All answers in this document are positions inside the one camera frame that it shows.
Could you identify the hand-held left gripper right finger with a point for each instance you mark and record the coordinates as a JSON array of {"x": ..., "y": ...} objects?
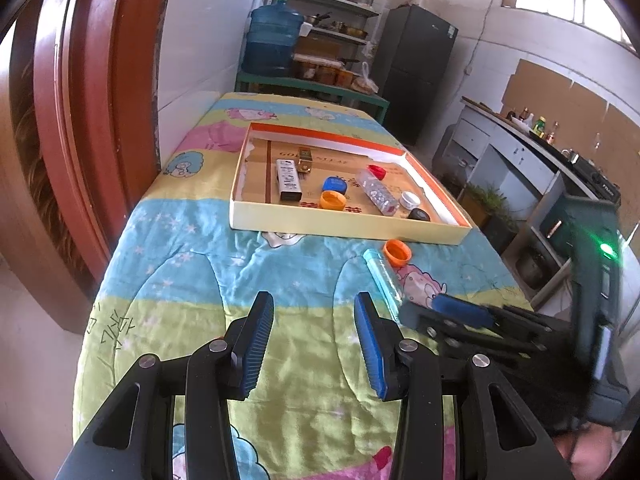
[{"x": 370, "y": 345}]

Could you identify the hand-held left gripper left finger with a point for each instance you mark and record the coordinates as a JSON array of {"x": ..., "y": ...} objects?
[{"x": 255, "y": 345}]

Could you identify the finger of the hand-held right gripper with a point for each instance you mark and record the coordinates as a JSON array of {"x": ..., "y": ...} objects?
[
  {"x": 420, "y": 317},
  {"x": 460, "y": 310}
]

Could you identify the clear plastic tube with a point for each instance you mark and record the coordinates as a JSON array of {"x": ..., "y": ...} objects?
[{"x": 382, "y": 275}]

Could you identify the black bottle cap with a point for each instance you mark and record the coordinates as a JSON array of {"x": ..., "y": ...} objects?
[{"x": 419, "y": 215}]

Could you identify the silver white bottle cap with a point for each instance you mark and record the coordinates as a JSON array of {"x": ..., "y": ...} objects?
[{"x": 411, "y": 199}]

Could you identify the shallow yellow cardboard box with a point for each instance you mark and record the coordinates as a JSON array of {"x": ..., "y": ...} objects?
[{"x": 300, "y": 221}]

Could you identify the clear plastic bottle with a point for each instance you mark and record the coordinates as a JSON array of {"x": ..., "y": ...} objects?
[{"x": 377, "y": 192}]

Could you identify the blue bottle cap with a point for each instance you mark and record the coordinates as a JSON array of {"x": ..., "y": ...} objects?
[{"x": 336, "y": 183}]

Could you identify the white remote control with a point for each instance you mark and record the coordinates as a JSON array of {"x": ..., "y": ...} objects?
[{"x": 288, "y": 180}]

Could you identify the person's right hand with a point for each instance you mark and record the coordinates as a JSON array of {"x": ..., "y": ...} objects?
[{"x": 595, "y": 455}]

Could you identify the metal cooking pot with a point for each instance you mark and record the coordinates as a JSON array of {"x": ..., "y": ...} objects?
[{"x": 530, "y": 265}]

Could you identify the dark orange bottle cap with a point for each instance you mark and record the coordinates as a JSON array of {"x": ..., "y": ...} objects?
[{"x": 397, "y": 251}]

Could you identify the dark teal air fryer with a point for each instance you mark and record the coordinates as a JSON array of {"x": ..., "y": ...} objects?
[{"x": 555, "y": 222}]

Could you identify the dark planter box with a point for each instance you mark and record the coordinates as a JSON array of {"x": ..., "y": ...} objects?
[{"x": 500, "y": 230}]

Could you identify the black gas stove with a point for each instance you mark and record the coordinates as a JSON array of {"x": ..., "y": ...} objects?
[{"x": 597, "y": 180}]

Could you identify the cartoon printed blanket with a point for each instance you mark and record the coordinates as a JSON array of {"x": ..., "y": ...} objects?
[{"x": 175, "y": 270}]

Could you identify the wooden planter with plants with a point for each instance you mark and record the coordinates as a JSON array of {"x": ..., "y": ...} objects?
[{"x": 480, "y": 200}]

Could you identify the metal kettle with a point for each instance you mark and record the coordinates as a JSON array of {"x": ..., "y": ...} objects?
[{"x": 567, "y": 154}]

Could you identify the red bottle cap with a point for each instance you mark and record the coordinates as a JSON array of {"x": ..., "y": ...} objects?
[{"x": 377, "y": 171}]

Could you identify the grey kitchen counter cabinet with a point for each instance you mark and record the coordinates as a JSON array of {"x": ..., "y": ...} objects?
[{"x": 505, "y": 155}]

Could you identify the red label bottle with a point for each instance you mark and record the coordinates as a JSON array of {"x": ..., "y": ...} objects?
[{"x": 552, "y": 132}]

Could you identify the green yellow bottle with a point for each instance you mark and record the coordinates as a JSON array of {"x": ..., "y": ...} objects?
[{"x": 539, "y": 125}]

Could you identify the dark sauce bottle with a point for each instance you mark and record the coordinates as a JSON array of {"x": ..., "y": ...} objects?
[{"x": 525, "y": 114}]

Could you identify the gold metal lighter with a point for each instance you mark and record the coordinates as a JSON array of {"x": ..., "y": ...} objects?
[{"x": 305, "y": 157}]

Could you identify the clear plastic bag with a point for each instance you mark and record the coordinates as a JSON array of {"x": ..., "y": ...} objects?
[{"x": 367, "y": 80}]

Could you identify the dark grey refrigerator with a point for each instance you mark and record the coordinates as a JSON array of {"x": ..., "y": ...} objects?
[{"x": 415, "y": 70}]

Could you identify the green bench table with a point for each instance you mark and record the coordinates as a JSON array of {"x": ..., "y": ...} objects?
[{"x": 310, "y": 85}]

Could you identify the row of amber jars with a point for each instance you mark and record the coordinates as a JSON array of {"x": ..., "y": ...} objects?
[{"x": 325, "y": 74}]

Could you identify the brown cardboard carton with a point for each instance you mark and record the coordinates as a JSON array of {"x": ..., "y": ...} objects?
[{"x": 317, "y": 47}]

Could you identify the blue water jug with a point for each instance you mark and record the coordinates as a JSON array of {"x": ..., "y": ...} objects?
[{"x": 272, "y": 40}]

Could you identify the cardboard wall panels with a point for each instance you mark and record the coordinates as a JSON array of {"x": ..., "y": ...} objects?
[{"x": 550, "y": 90}]

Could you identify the red-brown wooden door frame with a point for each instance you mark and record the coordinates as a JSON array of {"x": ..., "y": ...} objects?
[{"x": 75, "y": 110}]

